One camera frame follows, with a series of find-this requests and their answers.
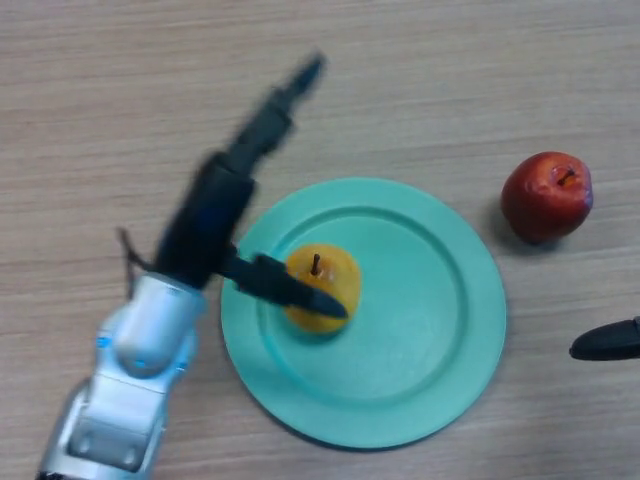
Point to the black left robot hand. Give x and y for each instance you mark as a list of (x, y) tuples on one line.
[(220, 215)]

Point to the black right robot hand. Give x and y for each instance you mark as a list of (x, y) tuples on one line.
[(607, 342)]

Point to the yellow pear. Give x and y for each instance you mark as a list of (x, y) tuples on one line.
[(337, 270)]

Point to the green round plate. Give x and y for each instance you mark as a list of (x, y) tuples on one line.
[(400, 320)]

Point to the red apple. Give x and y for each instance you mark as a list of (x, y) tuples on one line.
[(547, 196)]

